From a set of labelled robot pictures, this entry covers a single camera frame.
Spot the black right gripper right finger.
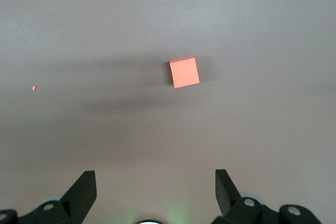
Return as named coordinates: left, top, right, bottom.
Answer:
left=211, top=168, right=323, bottom=224

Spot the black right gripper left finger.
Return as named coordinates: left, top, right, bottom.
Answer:
left=0, top=170, right=98, bottom=224

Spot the orange foam cube block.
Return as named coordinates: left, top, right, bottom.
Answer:
left=169, top=56, right=201, bottom=89

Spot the brown table cover cloth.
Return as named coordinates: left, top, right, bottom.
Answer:
left=0, top=0, right=336, bottom=224

